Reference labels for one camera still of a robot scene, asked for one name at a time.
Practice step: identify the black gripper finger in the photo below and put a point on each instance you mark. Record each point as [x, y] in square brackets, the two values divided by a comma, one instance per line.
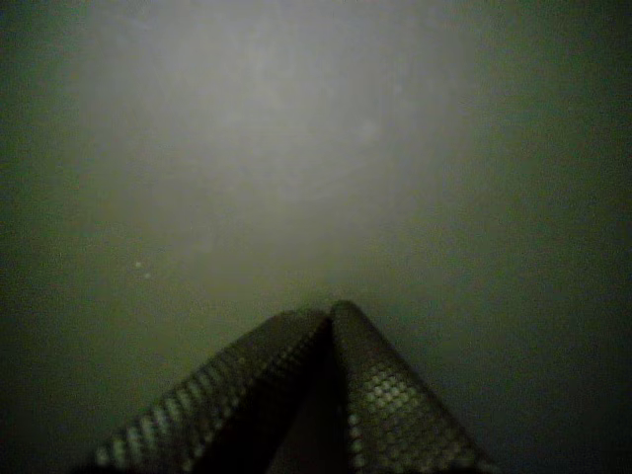
[237, 395]
[390, 405]

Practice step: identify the black table mat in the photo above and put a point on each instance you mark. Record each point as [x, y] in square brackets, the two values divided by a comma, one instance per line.
[296, 148]

